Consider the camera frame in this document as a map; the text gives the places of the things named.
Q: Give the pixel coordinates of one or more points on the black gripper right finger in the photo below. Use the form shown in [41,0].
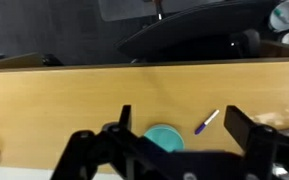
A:
[260,146]

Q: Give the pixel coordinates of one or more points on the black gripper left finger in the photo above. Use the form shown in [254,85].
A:
[94,153]

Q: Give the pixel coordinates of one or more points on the purple and white marker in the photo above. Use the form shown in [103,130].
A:
[206,122]

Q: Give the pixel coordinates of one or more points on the teal bowl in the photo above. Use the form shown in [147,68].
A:
[165,138]

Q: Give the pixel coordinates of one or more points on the brown board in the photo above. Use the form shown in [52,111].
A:
[280,49]
[14,61]

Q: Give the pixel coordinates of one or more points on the large white cup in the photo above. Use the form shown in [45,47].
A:
[285,15]

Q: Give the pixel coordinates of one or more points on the black office chair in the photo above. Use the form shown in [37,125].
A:
[190,28]

